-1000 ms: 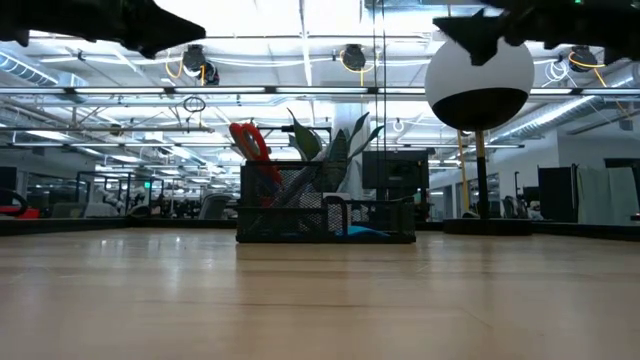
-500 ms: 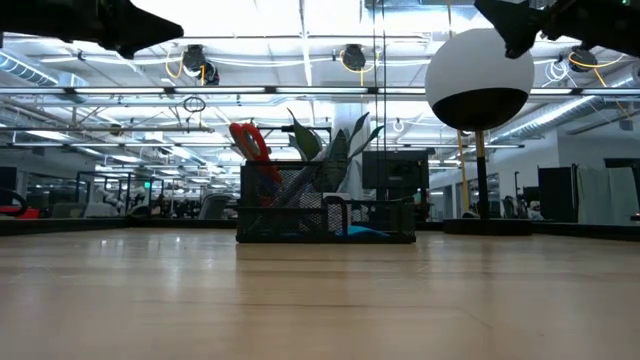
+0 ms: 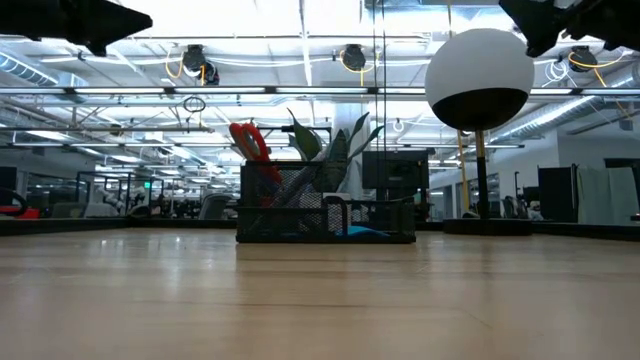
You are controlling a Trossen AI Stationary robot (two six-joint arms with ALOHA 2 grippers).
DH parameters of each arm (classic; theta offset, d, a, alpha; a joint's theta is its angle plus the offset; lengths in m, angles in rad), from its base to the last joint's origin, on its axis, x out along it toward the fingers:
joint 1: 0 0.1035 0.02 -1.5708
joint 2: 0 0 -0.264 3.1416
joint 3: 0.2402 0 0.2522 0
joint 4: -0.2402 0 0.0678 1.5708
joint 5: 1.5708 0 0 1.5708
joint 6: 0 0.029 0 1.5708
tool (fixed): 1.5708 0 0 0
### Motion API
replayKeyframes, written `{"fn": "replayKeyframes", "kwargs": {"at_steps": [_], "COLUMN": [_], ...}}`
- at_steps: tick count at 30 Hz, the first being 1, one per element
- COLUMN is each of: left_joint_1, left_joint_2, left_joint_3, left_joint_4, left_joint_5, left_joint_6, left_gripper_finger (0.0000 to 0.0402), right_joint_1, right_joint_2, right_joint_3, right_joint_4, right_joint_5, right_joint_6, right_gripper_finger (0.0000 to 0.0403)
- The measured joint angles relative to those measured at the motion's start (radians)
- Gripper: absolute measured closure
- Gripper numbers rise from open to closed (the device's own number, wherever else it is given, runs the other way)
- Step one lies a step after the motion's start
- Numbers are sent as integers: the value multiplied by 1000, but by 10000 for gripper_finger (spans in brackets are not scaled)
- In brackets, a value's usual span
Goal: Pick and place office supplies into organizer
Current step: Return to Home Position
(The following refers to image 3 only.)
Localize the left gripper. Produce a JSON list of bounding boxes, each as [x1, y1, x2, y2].
[[0, 0, 154, 58]]

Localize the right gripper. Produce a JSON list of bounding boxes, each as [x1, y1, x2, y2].
[[498, 0, 640, 59]]

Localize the red-handled scissors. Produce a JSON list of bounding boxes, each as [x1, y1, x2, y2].
[[228, 121, 285, 207]]

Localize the slim silver-purple pen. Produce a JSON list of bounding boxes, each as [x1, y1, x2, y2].
[[264, 172, 311, 211]]

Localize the blue sticky note pad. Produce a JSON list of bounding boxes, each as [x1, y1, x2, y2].
[[333, 224, 392, 239]]

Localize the grey and blue office chair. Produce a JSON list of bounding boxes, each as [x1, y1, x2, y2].
[[198, 193, 237, 221]]

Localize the black mesh desk organizer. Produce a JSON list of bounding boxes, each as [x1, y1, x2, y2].
[[235, 160, 417, 245]]

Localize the white globe table lamp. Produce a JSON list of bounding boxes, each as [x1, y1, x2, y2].
[[424, 27, 536, 236]]

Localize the black cabinet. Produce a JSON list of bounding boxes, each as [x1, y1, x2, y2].
[[537, 165, 577, 224]]

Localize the background robot workstation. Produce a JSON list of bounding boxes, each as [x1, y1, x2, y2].
[[74, 169, 166, 219]]

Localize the white hanging cloth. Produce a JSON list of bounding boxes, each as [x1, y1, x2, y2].
[[576, 166, 640, 226]]

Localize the green striped succulent plant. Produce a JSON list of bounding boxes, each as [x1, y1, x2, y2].
[[286, 107, 385, 195]]

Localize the white plant pot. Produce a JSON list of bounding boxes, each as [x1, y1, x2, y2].
[[299, 191, 354, 234]]

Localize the black ceiling cable reel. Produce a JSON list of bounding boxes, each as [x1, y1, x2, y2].
[[180, 43, 221, 86], [339, 43, 369, 72], [568, 45, 599, 74]]

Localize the black hanging cable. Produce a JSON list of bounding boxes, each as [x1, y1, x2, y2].
[[372, 0, 389, 201]]

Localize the black aluminium table frame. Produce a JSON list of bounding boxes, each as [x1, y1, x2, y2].
[[0, 215, 640, 242]]

